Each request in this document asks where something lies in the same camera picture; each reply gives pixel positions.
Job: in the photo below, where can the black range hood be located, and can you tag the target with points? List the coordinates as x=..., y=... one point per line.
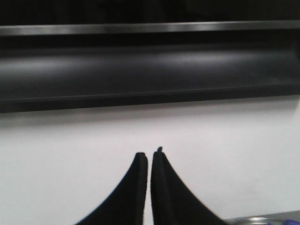
x=64, y=54

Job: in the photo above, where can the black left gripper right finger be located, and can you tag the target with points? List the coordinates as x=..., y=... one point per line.
x=171, y=200

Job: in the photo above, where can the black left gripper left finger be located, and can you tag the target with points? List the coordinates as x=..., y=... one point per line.
x=125, y=204

